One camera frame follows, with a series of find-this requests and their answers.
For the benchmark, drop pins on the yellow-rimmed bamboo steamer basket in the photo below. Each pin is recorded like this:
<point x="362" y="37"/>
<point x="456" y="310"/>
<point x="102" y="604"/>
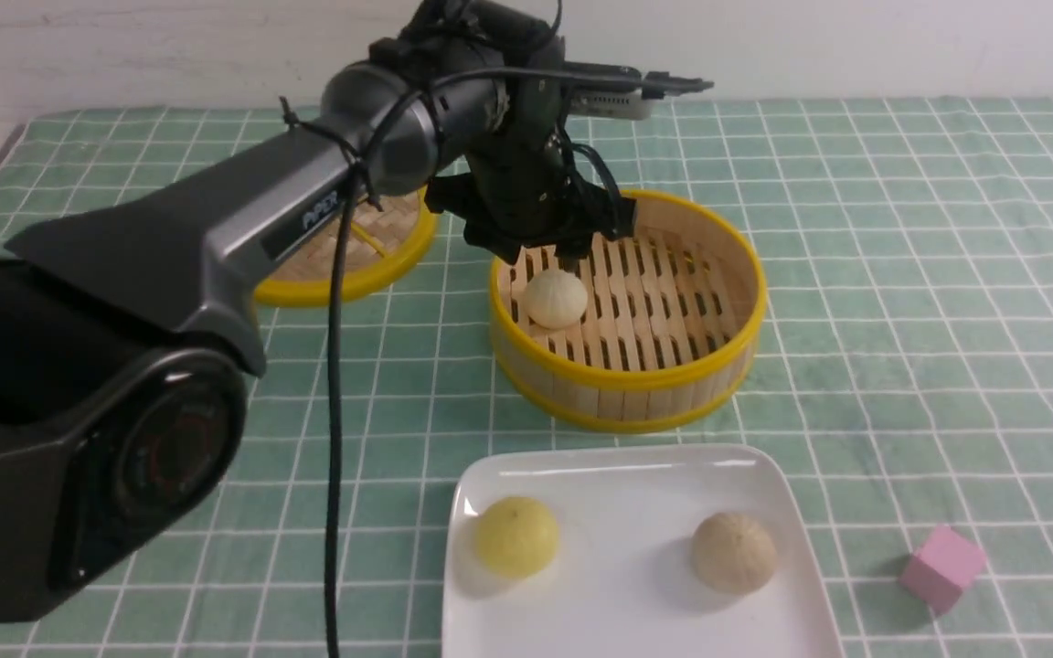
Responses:
<point x="670" y="333"/>

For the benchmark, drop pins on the white square plate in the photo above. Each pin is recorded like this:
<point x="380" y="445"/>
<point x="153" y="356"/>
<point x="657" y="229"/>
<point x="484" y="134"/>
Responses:
<point x="621" y="584"/>

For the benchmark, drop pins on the pink cube block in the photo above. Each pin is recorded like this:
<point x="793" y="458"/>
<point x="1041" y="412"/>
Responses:
<point x="944" y="567"/>

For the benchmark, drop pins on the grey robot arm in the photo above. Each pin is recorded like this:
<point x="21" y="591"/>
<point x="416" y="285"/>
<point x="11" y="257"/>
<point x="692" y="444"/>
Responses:
<point x="126" y="332"/>

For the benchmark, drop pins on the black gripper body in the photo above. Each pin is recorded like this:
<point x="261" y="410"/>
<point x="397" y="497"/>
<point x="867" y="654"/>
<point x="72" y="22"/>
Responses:
<point x="530" y="186"/>

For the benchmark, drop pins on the yellow-rimmed bamboo steamer lid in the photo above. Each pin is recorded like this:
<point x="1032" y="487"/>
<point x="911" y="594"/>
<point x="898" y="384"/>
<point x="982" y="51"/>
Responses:
<point x="382" y="246"/>

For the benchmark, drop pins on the yellow steamed bun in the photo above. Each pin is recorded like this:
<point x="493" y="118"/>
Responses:
<point x="516" y="537"/>

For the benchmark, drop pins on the beige steamed bun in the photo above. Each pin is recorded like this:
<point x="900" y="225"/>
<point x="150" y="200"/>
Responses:
<point x="733" y="554"/>

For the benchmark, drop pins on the white steamed bun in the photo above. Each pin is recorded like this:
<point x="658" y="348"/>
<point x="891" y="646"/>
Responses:
<point x="555" y="299"/>

